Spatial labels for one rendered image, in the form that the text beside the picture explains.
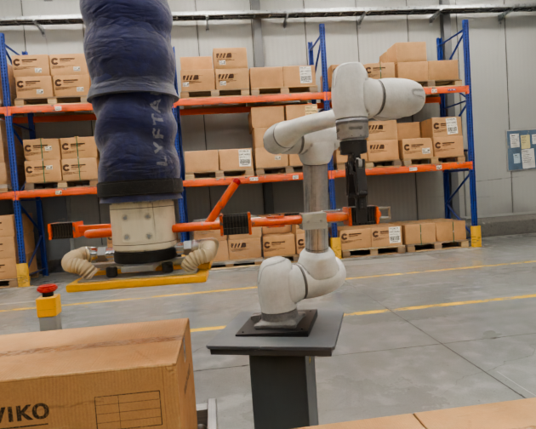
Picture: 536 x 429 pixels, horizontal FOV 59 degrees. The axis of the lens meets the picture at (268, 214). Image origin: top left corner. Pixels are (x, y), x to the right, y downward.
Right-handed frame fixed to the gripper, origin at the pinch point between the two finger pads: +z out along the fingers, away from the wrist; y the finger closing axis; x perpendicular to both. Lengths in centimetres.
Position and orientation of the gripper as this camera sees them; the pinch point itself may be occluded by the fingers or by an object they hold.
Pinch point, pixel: (357, 212)
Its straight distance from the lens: 135.0
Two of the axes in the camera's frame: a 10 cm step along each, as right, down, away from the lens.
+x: 10.0, -0.7, 0.5
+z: 0.7, 10.0, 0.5
